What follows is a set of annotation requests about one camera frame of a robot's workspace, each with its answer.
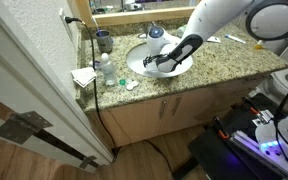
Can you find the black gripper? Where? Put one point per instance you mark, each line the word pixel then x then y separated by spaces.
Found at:
pixel 154 59

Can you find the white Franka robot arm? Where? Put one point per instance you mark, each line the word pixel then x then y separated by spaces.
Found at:
pixel 217 16

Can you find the white oval sink basin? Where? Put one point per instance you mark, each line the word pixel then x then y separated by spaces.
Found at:
pixel 137 61

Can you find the clear plastic water bottle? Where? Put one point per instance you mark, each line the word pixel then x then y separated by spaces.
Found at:
pixel 108 70

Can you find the white contact lens case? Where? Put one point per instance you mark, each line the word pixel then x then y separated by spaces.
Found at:
pixel 132 85

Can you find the chrome faucet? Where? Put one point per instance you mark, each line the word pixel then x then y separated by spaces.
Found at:
pixel 144 31

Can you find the green round lid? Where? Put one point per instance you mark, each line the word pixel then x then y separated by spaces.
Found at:
pixel 122 81

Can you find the wooden framed mirror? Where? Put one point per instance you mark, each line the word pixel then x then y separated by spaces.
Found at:
pixel 140 16

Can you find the green cylindrical container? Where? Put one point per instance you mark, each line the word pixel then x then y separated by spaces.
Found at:
pixel 180 31

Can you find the grey metal cup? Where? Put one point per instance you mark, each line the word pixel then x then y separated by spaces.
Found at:
pixel 104 42

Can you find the small colourful toiletry item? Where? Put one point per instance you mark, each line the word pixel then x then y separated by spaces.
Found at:
pixel 96 64

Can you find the wooden vanity cabinet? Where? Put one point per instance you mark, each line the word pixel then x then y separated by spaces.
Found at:
pixel 137 120

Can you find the toothbrush in cup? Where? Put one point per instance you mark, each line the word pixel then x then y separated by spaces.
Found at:
pixel 96 25

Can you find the white toothpaste tube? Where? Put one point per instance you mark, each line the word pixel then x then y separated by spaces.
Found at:
pixel 235 39

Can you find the orange and black clamp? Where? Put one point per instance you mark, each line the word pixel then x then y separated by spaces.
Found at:
pixel 254 110
pixel 221 128

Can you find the white tube with yellow cap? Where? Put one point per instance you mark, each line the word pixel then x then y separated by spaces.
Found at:
pixel 259 45

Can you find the small metal door hinge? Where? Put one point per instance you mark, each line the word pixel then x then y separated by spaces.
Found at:
pixel 89 161

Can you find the black robot cart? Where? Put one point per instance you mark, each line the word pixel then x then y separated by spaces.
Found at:
pixel 214 156

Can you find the white door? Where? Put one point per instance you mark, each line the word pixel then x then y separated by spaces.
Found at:
pixel 27 76

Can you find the white toilet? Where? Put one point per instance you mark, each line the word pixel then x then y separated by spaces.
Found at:
pixel 284 83

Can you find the large metal door hinge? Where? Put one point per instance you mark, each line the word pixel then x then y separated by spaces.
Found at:
pixel 20 126

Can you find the white wall outlet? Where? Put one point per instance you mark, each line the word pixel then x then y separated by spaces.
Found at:
pixel 65 23

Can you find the aluminium mounting rail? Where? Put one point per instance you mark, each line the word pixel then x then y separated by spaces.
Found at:
pixel 250 146

